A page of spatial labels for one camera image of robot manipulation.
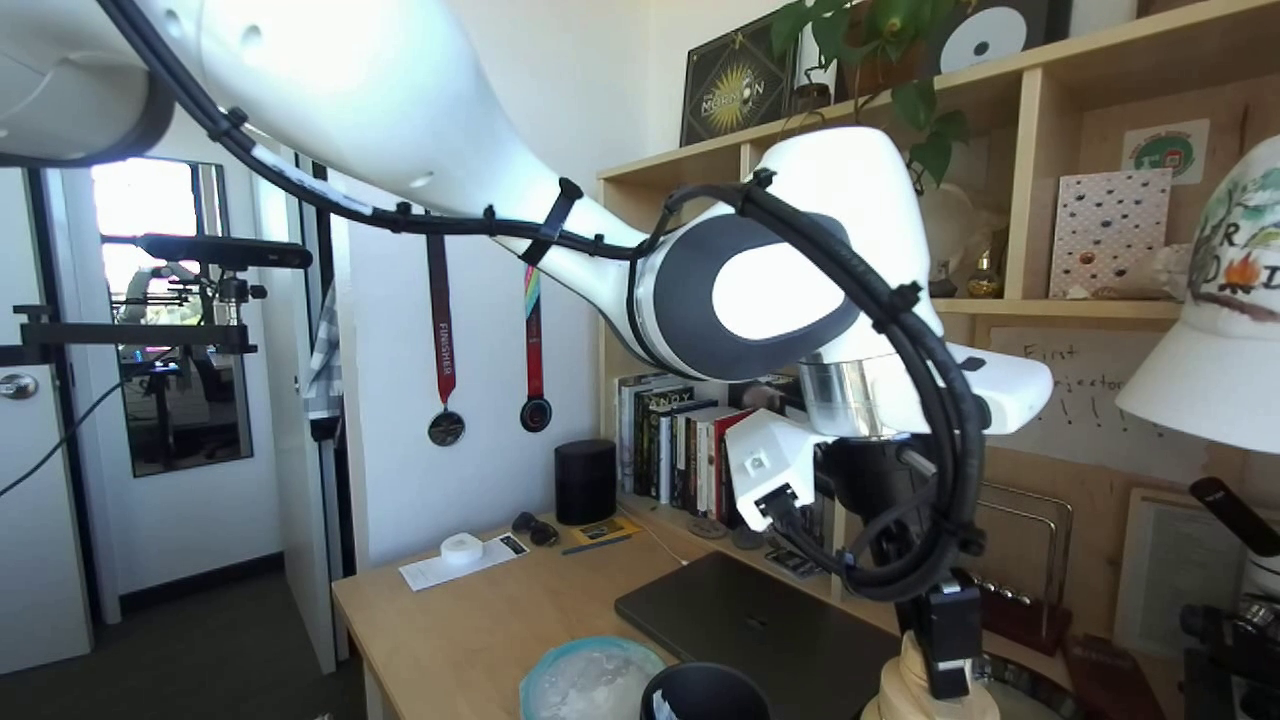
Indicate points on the black cylindrical speaker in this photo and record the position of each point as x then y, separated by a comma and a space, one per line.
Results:
584, 483

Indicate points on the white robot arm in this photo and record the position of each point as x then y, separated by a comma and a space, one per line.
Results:
381, 114

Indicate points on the row of books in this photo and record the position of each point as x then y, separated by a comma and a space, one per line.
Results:
671, 438

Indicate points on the black laptop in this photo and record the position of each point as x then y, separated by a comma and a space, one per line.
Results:
809, 657

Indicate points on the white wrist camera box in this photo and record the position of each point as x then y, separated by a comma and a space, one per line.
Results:
770, 454

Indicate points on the white lamp shade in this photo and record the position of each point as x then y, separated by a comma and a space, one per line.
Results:
1219, 367

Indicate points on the clear container with teal lid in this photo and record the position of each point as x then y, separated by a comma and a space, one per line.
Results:
597, 677

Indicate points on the black mug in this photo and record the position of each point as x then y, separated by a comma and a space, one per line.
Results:
701, 695

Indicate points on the green potted plant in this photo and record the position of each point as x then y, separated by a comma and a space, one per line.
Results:
883, 49

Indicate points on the white tape roll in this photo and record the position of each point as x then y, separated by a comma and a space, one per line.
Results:
461, 551

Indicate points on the wooden bookshelf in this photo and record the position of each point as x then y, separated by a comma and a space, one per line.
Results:
1049, 132

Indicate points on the white dotted card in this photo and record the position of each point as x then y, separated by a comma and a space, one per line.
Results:
1107, 235

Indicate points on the red ribbon medal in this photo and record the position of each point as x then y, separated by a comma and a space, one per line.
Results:
444, 424

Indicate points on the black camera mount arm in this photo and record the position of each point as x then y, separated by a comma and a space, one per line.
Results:
214, 277

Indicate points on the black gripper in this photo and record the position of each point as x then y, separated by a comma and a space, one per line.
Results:
887, 500

